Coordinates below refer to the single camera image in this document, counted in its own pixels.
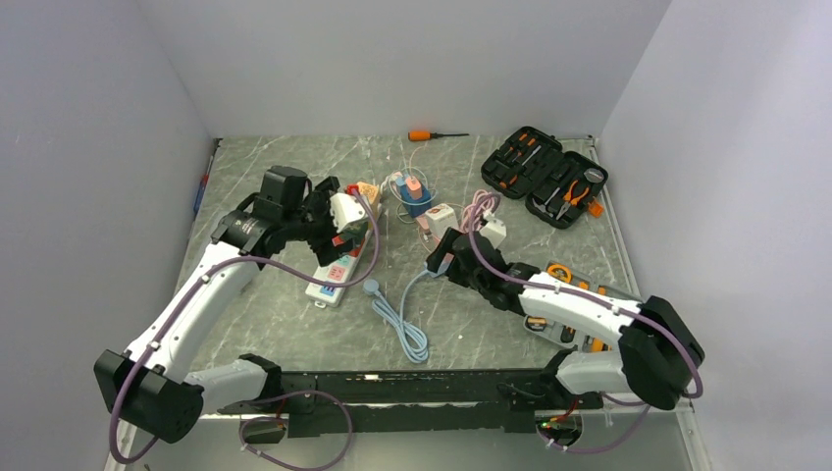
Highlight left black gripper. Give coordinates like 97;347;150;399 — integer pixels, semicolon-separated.
284;178;360;265

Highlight light blue power strip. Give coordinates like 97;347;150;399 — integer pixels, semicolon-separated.
425;247;454;278

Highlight light blue plug and cable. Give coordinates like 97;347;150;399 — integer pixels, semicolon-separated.
362;265;432;365

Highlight white power strip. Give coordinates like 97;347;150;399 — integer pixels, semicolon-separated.
304;230;372;309

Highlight grey tool case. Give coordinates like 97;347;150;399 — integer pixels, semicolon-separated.
519;271;641;353

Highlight black tool case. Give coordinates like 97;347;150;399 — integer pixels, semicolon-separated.
481;126;609;230

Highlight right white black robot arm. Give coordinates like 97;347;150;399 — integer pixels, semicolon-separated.
425;229;704;410

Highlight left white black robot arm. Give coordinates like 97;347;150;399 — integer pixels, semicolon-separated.
93;166;373;444

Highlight white cube socket adapter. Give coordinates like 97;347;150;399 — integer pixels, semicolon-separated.
423;203;459;240

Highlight pink cube socket adapter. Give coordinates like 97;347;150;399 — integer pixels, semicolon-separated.
417;216;434;241

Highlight green cube socket adapter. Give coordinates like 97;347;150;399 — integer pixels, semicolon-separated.
339;219;370;243

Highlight blue cube socket adapter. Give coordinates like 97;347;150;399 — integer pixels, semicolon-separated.
394;175;433;218

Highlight beige orange cube adapter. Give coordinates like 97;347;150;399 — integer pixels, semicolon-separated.
357;182;381;216

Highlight blue red pen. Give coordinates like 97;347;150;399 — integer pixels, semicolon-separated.
192;156;214;215

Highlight orange tape measure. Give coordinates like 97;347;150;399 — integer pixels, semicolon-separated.
546;263;573;284

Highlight orange pliers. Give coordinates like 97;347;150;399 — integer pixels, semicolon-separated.
556;180;592;220

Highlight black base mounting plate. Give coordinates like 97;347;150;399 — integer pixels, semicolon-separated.
220;368;602;438

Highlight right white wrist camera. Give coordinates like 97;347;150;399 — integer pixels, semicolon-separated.
479;219;507;248

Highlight pink coiled cable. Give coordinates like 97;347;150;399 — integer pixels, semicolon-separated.
459;189;503;234

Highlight orange handled screwdriver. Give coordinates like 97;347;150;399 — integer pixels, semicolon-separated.
407;131;469;142

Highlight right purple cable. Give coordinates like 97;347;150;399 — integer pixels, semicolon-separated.
466;214;705;455

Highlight aluminium rail frame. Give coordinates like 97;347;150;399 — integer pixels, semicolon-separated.
103;369;713;471

